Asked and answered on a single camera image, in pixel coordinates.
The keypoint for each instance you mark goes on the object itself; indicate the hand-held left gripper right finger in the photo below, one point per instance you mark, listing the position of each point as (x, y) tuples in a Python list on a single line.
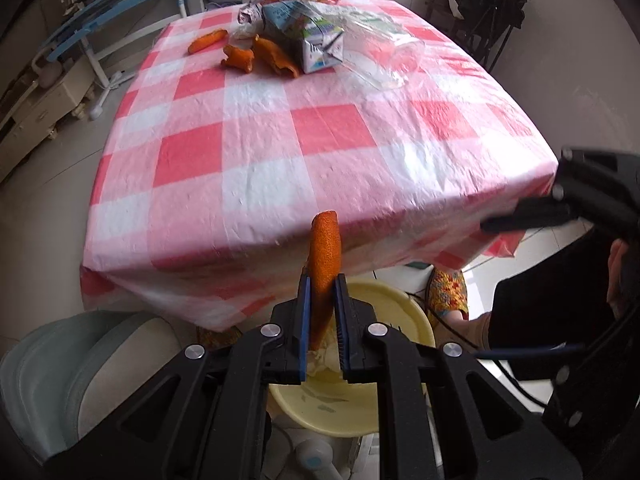
[(341, 332)]

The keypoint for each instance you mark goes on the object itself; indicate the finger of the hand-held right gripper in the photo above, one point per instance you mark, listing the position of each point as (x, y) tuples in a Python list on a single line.
[(530, 215), (570, 395)]

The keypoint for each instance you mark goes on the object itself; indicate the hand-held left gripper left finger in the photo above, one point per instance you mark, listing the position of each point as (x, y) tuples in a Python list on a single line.
[(303, 332)]

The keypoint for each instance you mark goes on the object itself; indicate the long orange peel strip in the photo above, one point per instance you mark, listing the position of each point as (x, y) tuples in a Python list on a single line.
[(325, 260)]

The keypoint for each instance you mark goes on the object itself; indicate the yellow plastic basin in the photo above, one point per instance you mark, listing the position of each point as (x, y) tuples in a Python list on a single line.
[(320, 410)]

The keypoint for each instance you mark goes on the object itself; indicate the translucent plastic bag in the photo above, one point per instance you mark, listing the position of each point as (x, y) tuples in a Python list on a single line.
[(380, 60)]

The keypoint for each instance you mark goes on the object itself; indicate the orange peel piece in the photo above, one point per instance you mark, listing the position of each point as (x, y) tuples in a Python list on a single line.
[(207, 41), (239, 55), (277, 57)]

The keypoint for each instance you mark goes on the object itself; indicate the blue white milk carton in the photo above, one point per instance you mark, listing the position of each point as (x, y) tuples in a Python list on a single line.
[(310, 40)]

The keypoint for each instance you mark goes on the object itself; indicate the silver wrapper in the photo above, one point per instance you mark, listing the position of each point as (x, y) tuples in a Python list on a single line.
[(248, 14)]

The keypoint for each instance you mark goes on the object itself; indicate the person's right hand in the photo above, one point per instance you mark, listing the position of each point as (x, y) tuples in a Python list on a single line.
[(622, 285)]

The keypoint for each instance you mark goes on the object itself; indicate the crumpled white tissue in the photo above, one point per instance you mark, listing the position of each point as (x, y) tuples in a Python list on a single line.
[(325, 360)]

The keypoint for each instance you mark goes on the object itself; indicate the floral slipper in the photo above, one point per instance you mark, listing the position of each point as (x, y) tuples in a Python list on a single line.
[(447, 290), (215, 337)]

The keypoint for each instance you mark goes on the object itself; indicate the small green object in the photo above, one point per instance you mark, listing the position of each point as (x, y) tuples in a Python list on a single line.
[(419, 264)]

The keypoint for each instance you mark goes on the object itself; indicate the red white checked tablecloth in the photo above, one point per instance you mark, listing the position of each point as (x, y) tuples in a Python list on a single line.
[(300, 160)]

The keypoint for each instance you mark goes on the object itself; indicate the wooden chair with black bag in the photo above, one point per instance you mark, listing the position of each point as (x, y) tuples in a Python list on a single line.
[(492, 0)]

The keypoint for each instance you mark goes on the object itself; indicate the light green chair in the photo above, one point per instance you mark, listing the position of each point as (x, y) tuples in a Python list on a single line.
[(45, 370)]

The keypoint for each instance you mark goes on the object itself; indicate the cream TV cabinet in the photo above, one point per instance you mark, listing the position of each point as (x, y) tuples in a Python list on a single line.
[(45, 105)]

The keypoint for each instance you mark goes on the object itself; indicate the pink kettlebell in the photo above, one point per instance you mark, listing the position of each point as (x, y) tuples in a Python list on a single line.
[(49, 76)]

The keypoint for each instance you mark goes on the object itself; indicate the blue study desk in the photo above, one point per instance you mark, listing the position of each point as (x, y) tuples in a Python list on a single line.
[(115, 2)]

